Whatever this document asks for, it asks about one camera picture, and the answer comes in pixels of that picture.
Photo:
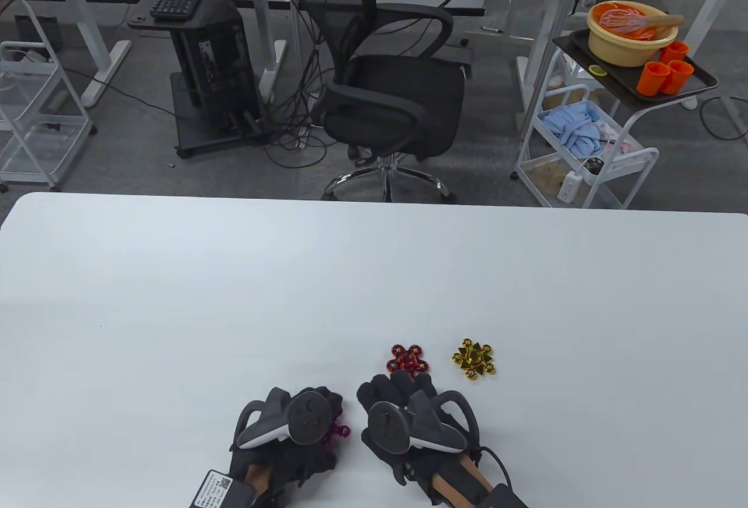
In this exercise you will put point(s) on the yellow mixing bowl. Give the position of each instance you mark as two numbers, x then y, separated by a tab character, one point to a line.
625	49

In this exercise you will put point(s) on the black mesh office chair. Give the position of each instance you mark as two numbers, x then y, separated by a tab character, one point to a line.
397	99

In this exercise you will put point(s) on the person's left fingers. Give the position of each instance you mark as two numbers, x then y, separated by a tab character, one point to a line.
332	401

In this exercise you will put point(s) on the magenta fidget spinner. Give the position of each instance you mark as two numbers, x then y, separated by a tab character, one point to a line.
338	432

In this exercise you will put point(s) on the grey controller on right glove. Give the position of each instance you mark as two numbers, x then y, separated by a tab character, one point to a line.
390	427

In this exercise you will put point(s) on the white trolley with shelves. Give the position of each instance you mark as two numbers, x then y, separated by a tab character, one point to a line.
613	163

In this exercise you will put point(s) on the black wrist camera with label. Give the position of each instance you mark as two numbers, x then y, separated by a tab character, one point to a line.
219	487

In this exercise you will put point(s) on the black computer cart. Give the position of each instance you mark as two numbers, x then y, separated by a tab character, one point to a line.
158	26

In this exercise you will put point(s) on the orange cup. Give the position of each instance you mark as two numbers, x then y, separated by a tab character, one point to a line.
676	52
651	80
681	76

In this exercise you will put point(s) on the person's right hand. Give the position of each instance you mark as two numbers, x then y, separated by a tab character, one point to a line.
383	388

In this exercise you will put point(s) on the person's left forearm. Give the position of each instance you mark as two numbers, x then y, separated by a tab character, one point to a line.
257	476

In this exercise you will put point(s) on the yellow tape roll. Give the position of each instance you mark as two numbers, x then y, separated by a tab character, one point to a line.
596	70

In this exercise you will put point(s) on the grey controller on left glove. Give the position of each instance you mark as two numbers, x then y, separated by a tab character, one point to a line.
307	419

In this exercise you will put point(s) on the person's right fingers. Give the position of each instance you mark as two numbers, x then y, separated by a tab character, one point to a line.
391	386

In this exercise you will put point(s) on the person's left hand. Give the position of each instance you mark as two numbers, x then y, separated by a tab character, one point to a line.
280	464

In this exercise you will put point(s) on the person's right forearm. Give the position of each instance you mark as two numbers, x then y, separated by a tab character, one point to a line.
467	476

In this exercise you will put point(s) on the white power strip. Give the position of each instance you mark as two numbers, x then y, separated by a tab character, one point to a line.
570	186

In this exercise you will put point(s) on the gold fidget spinner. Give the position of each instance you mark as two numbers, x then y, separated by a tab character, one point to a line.
473	359

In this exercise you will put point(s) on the white desk leg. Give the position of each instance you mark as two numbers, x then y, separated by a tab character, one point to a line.
716	11

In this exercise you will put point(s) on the black tray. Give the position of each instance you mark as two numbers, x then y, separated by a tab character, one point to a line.
701	78

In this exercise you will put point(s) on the light blue cloth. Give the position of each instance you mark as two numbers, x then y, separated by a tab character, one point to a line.
575	128

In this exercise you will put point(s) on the black computer tower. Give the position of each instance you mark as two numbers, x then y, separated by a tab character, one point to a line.
219	64

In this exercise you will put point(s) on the pink whisk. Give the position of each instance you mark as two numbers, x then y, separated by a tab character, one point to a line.
619	21

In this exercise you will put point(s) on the grey controller on glove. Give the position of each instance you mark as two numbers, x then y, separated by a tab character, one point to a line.
307	419
390	427

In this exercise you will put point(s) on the red fidget spinner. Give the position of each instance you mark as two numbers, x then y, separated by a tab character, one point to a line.
404	359

